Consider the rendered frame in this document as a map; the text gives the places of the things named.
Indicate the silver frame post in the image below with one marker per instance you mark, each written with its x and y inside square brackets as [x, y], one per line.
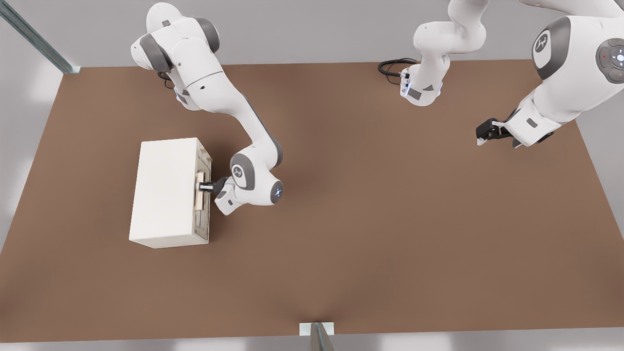
[319, 336]
[36, 39]

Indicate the white oven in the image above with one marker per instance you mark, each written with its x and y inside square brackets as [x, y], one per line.
[163, 190]

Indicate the white oven door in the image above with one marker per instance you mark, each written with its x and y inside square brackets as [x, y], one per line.
[205, 222]

